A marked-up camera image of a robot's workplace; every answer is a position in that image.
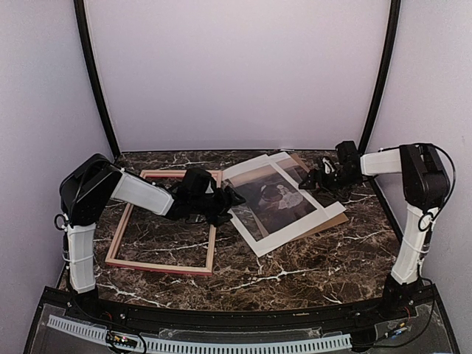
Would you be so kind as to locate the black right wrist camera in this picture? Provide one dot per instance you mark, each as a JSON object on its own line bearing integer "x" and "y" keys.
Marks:
{"x": 347, "y": 152}

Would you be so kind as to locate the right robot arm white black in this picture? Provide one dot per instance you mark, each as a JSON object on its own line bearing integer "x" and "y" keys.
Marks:
{"x": 426, "y": 189}

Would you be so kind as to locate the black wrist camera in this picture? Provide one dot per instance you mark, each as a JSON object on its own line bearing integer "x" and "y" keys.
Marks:
{"x": 196, "y": 181}
{"x": 347, "y": 152}

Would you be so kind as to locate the brown cardboard backing board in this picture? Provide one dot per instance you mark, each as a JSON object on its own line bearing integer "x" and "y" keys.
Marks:
{"x": 339, "y": 219}

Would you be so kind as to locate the black corner post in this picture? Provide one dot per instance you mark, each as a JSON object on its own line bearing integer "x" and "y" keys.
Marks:
{"x": 93, "y": 76}
{"x": 378, "y": 92}

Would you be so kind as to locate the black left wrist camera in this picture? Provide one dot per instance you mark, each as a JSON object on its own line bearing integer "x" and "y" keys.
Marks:
{"x": 196, "y": 181}

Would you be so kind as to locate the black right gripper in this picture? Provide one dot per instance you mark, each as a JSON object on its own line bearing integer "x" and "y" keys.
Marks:
{"x": 320, "y": 173}

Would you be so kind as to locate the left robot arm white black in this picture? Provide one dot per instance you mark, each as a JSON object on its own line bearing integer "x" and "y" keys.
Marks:
{"x": 85, "y": 193}

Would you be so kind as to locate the black right corner post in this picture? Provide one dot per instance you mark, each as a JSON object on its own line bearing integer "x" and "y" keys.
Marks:
{"x": 378, "y": 92}

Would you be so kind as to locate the white mat board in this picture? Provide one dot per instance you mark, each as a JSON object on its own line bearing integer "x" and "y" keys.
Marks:
{"x": 270, "y": 186}

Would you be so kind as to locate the black left corner post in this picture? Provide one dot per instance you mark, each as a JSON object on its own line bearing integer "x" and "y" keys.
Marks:
{"x": 93, "y": 76}

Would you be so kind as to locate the light wooden picture frame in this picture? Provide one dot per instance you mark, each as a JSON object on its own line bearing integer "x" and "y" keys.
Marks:
{"x": 144, "y": 241}

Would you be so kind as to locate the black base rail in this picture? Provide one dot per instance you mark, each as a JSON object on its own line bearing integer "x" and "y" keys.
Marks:
{"x": 420, "y": 325}

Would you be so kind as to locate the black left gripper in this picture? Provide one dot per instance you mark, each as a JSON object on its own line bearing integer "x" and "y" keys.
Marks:
{"x": 225, "y": 205}

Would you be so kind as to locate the white slotted cable duct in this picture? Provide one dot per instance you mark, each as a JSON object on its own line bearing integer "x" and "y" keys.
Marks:
{"x": 100, "y": 335}

